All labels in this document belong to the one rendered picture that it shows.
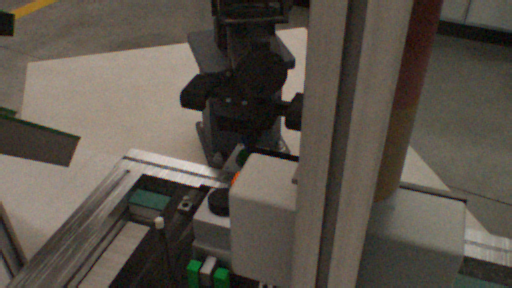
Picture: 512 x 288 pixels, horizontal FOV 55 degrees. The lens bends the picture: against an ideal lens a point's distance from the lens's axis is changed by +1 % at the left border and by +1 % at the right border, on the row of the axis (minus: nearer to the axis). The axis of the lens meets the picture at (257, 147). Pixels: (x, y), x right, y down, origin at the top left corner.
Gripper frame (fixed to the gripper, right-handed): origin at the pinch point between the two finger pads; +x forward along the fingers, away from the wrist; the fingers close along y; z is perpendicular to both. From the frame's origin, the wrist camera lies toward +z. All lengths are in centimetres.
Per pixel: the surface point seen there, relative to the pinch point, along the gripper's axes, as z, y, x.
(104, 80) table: -27, -45, 16
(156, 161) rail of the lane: 4.7, -13.1, 5.2
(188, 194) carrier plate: 10.5, -5.1, 4.1
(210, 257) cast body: 24.7, 4.7, -3.5
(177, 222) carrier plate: 15.5, -4.2, 4.1
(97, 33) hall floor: -201, -182, 103
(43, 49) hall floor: -169, -200, 103
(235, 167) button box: 2.2, -1.7, 5.2
